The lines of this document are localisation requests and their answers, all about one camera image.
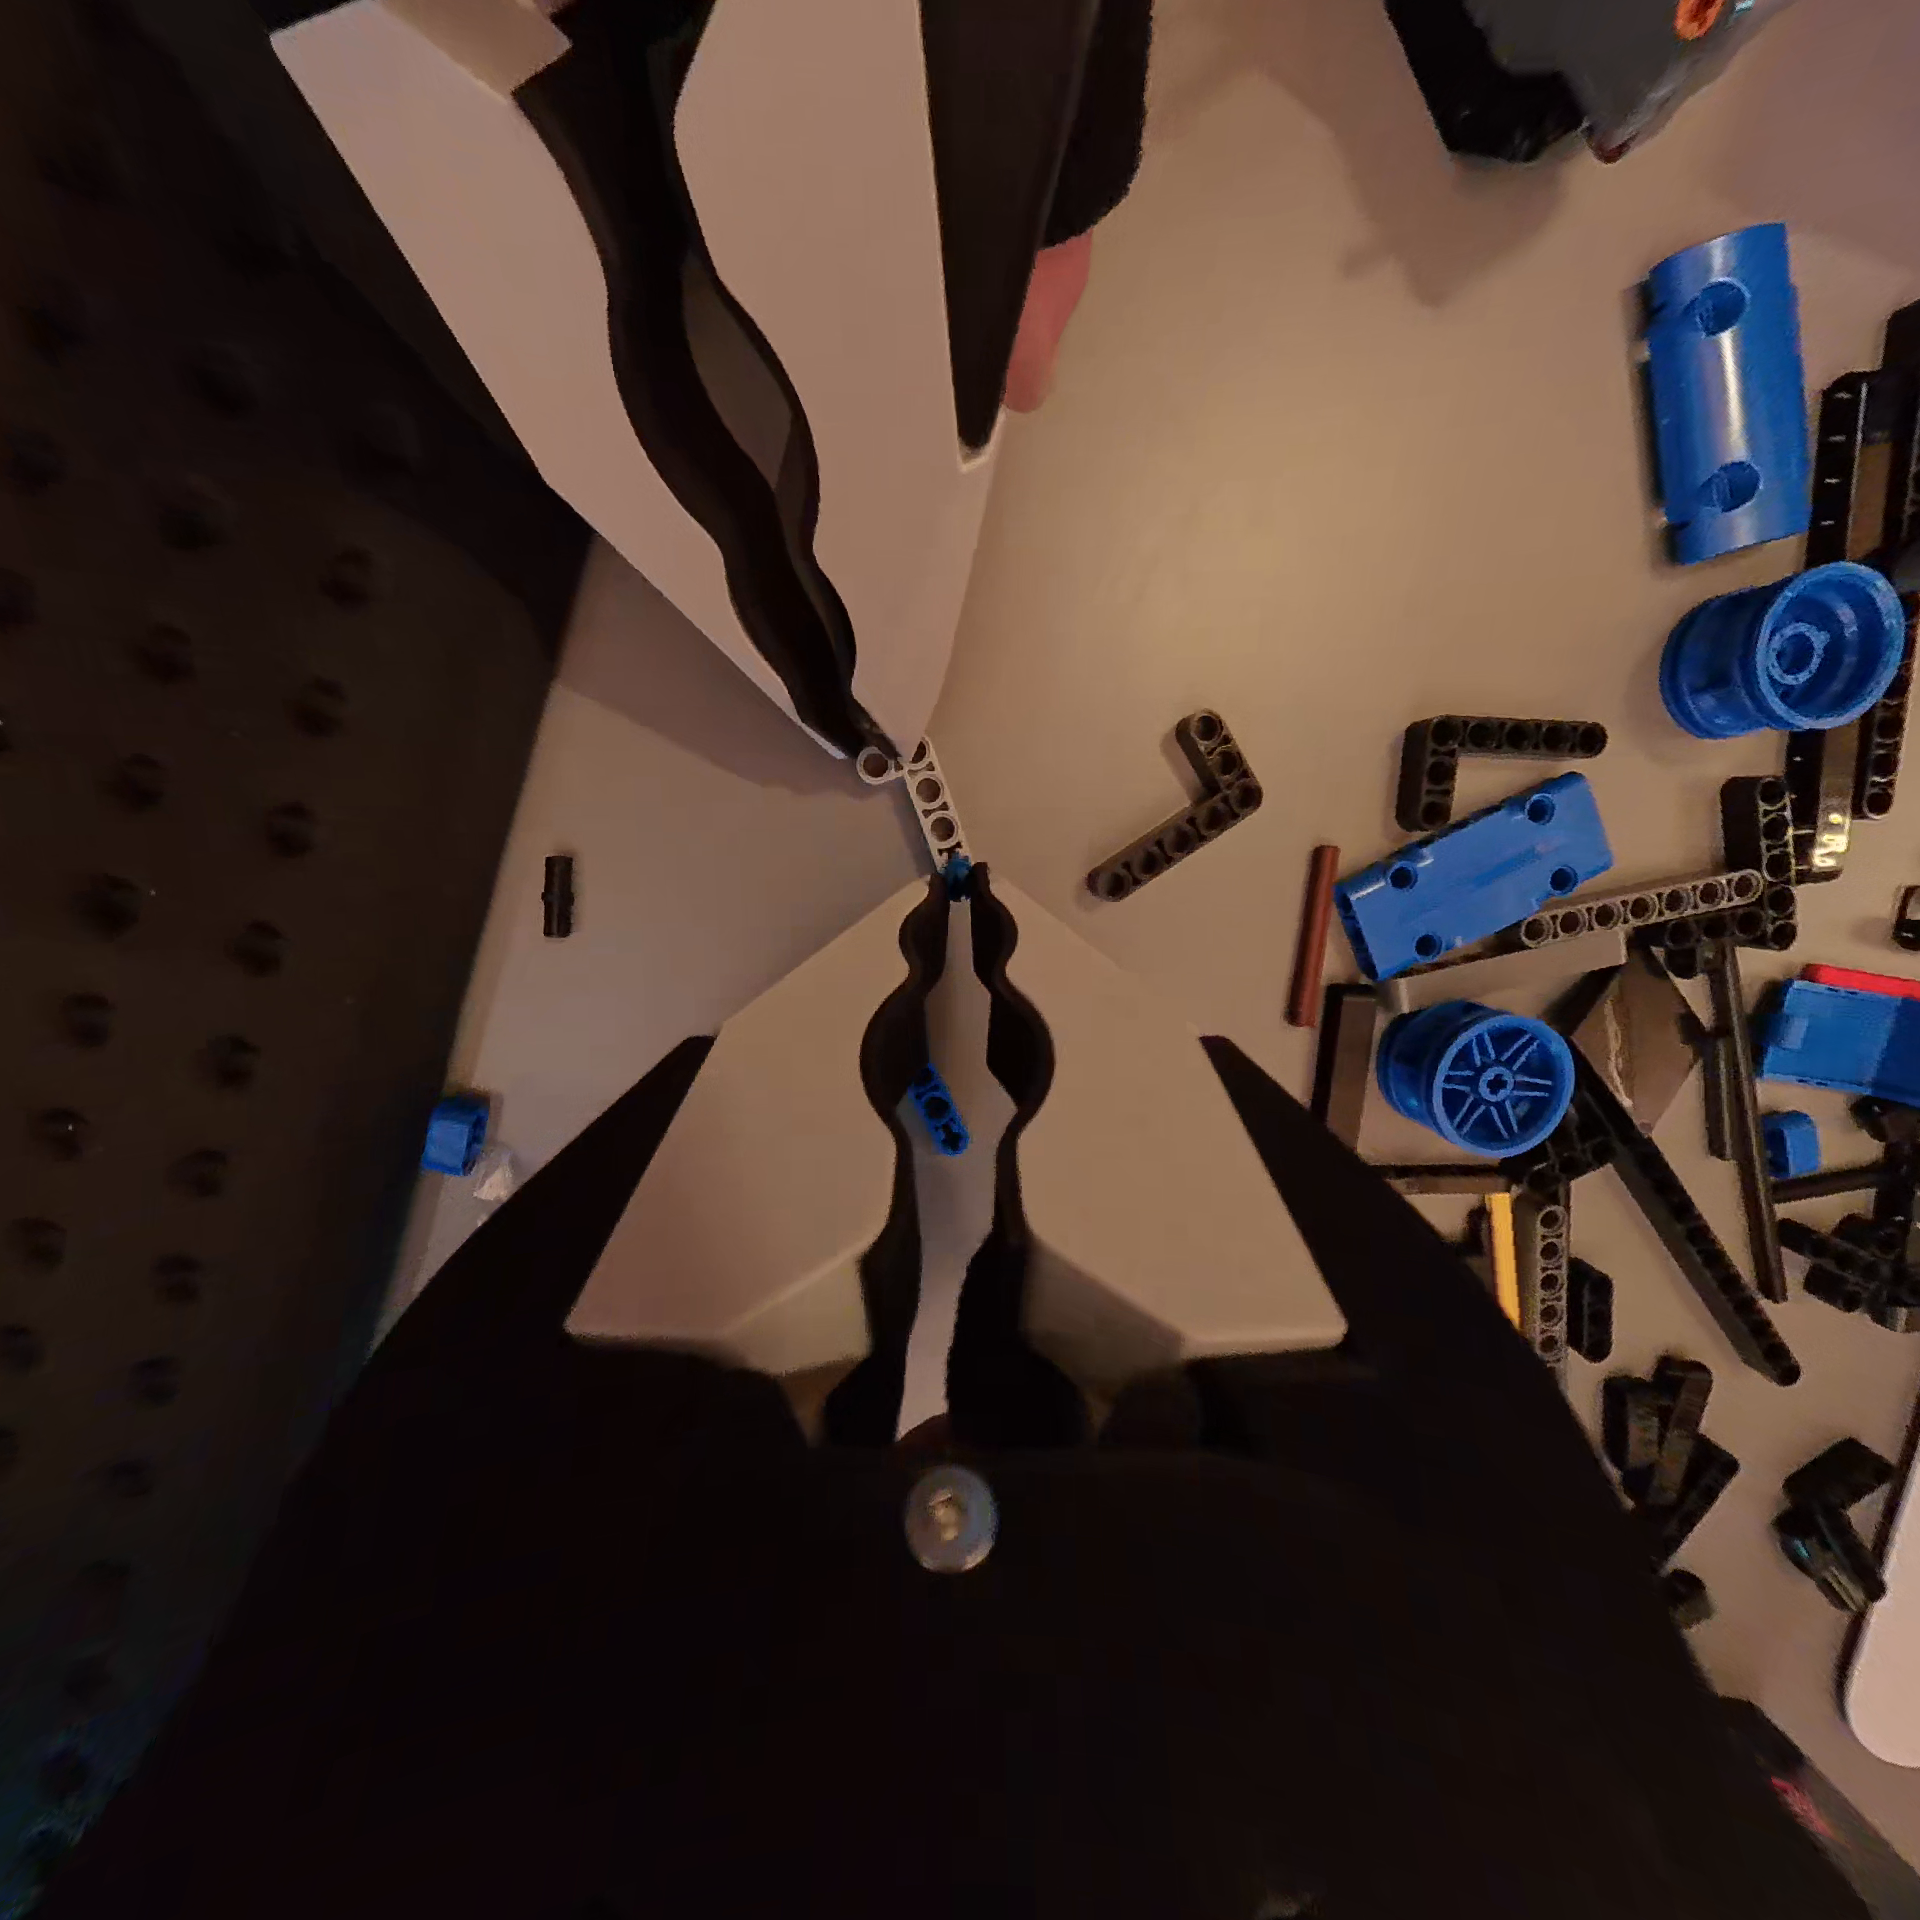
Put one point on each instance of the blue hinged panel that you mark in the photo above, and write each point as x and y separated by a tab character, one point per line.
1845	1035

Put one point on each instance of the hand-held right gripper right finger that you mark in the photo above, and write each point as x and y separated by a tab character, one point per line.
1185	1200

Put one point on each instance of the short yellow axle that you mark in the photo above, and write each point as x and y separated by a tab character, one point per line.
1501	1237

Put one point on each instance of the light grey L beam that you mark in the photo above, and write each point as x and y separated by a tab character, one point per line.
923	787

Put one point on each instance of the black shiny triangular panel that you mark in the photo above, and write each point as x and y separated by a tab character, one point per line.
1635	1035

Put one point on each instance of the black pin connector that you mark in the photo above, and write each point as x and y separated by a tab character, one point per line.
559	896

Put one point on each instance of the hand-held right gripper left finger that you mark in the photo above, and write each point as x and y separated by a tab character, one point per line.
704	1200

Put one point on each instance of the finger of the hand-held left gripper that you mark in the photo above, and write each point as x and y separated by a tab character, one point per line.
480	270
855	225

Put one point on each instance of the black flat tile bar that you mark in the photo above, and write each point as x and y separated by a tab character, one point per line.
1348	1066

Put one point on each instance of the book stand with white base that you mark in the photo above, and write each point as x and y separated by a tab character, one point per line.
1891	1651

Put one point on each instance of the brown axle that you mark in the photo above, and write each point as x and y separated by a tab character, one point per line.
1316	937

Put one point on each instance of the black large L beam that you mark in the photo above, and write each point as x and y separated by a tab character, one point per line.
1185	833

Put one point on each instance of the blue small block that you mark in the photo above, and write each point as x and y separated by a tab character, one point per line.
455	1137

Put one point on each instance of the dark grey thin beam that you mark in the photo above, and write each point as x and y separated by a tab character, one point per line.
1651	908

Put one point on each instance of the red axle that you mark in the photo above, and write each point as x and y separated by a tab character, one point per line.
1868	978

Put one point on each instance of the blue flat panel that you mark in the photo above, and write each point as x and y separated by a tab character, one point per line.
1470	869
1725	405

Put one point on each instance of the person's left hand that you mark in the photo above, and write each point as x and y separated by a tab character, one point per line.
1053	315

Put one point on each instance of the blue wheel rim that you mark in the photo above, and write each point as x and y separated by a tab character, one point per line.
1478	1078
1799	651

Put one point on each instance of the small blue connector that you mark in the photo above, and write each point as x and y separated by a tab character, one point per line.
1791	1145

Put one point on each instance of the grey desk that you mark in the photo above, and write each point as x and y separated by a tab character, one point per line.
1277	523

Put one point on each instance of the black toy chassis assembly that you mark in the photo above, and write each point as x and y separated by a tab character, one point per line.
1575	60

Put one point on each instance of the clear plastic scrap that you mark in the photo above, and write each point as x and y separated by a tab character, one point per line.
494	1178

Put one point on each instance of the blue small L beam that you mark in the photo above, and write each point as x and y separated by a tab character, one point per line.
939	1113

